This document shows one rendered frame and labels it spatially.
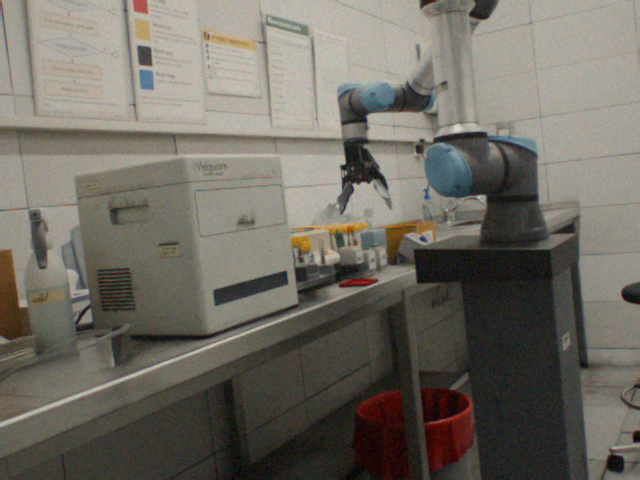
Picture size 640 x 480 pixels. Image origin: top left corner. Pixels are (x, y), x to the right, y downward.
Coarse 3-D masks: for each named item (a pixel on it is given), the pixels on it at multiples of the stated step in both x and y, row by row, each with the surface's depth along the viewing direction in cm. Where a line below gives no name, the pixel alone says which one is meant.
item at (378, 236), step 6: (360, 234) 187; (366, 234) 187; (372, 234) 186; (378, 234) 189; (384, 234) 194; (366, 240) 187; (372, 240) 186; (378, 240) 189; (384, 240) 194; (384, 246) 193
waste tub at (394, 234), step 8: (400, 224) 212; (408, 224) 211; (416, 224) 209; (424, 224) 199; (432, 224) 204; (392, 232) 200; (400, 232) 198; (408, 232) 197; (416, 232) 195; (424, 232) 199; (432, 232) 204; (392, 240) 200; (400, 240) 198; (432, 240) 203; (392, 248) 200; (392, 256) 200
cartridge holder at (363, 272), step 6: (354, 264) 167; (360, 264) 168; (342, 270) 169; (348, 270) 168; (354, 270) 167; (360, 270) 168; (366, 270) 170; (372, 270) 170; (342, 276) 169; (348, 276) 168; (354, 276) 167; (360, 276) 166; (366, 276) 166
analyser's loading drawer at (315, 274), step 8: (296, 264) 146; (304, 264) 145; (312, 264) 144; (296, 272) 141; (304, 272) 140; (312, 272) 144; (320, 272) 149; (328, 272) 148; (296, 280) 141; (304, 280) 140; (312, 280) 140; (320, 280) 143; (328, 280) 148
